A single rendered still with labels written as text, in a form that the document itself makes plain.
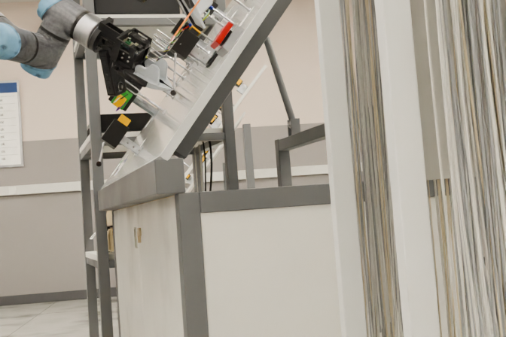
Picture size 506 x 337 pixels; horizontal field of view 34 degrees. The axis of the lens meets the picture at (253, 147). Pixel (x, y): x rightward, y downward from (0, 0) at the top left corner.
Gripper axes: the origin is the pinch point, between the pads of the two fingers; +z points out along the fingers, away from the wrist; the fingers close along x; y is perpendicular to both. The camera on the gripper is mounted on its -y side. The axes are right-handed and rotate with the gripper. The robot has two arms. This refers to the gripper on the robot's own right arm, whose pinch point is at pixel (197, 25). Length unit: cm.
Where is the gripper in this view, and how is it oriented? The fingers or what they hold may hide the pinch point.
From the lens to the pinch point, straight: 193.2
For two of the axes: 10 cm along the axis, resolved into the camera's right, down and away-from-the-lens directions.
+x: -2.1, 0.0, 9.8
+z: 4.9, 8.6, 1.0
